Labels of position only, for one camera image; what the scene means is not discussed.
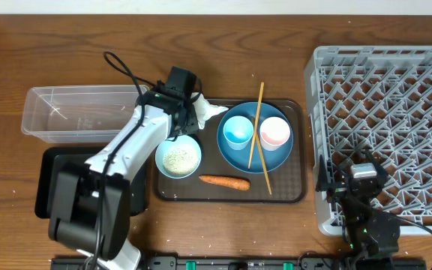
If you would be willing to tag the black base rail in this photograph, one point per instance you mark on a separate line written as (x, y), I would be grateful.
(305, 263)

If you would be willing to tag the light blue cup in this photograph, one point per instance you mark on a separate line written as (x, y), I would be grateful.
(238, 132)

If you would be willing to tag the lower wooden chopstick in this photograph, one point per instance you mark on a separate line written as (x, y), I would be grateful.
(261, 156)

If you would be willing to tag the black plastic tray bin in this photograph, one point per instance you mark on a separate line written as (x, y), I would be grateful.
(56, 157)

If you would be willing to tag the white pink cup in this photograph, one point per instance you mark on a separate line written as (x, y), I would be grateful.
(273, 133)

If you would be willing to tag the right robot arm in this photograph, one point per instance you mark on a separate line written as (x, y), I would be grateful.
(372, 234)

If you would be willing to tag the orange carrot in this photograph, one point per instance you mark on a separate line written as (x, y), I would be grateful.
(229, 182)

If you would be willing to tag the white napkin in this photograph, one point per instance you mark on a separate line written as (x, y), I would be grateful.
(204, 110)

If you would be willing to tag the grey dishwasher rack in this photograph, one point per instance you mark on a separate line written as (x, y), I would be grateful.
(377, 98)

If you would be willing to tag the clear plastic bin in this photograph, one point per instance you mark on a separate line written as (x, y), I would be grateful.
(78, 113)

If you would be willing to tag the brown serving tray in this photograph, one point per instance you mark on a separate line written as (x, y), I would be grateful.
(288, 181)

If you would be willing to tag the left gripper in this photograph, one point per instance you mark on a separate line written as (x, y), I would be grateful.
(194, 127)

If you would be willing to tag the light blue rice bowl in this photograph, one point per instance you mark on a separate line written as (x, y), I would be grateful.
(178, 158)

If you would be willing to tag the dark blue plate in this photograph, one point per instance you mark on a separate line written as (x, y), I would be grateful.
(239, 158)

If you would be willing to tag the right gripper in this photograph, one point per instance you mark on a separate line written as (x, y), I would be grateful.
(322, 184)

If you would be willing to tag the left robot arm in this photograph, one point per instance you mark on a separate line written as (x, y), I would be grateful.
(89, 205)

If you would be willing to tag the wooden chopstick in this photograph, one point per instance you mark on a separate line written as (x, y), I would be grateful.
(257, 120)
(261, 156)

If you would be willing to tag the upper wooden chopstick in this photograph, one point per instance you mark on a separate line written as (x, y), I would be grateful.
(257, 120)

